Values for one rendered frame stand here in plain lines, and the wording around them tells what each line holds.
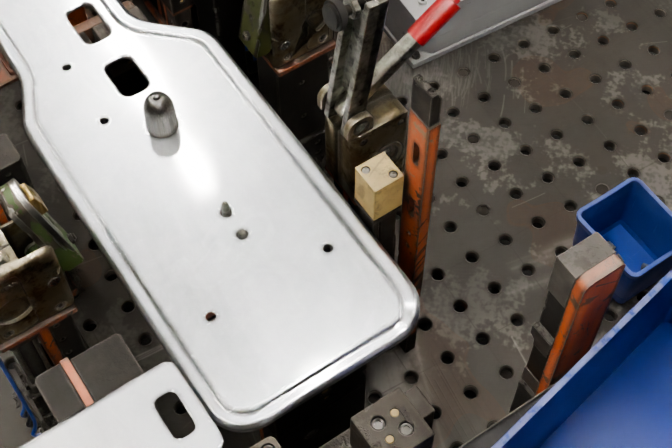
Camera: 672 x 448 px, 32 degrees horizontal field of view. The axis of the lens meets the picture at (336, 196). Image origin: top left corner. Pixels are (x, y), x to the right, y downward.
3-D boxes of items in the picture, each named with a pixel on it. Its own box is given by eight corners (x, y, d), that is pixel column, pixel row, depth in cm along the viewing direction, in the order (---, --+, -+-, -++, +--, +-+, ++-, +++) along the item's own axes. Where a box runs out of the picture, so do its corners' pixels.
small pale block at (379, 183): (351, 336, 140) (353, 167, 109) (375, 321, 141) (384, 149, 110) (368, 358, 138) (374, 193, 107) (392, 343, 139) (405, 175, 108)
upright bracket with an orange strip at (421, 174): (391, 334, 140) (411, 76, 98) (400, 328, 140) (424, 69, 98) (405, 353, 138) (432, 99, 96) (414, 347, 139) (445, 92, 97)
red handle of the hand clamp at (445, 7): (322, 97, 113) (438, -22, 109) (332, 103, 115) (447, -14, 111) (346, 126, 111) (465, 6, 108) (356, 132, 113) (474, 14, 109)
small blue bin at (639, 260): (560, 249, 146) (572, 212, 138) (620, 212, 149) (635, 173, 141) (618, 314, 141) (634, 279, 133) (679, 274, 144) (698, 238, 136)
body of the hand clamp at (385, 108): (325, 271, 144) (320, 99, 115) (370, 244, 146) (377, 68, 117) (352, 306, 142) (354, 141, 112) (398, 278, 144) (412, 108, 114)
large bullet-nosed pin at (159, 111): (143, 130, 121) (134, 91, 115) (170, 116, 122) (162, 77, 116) (158, 151, 120) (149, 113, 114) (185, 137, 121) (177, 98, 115)
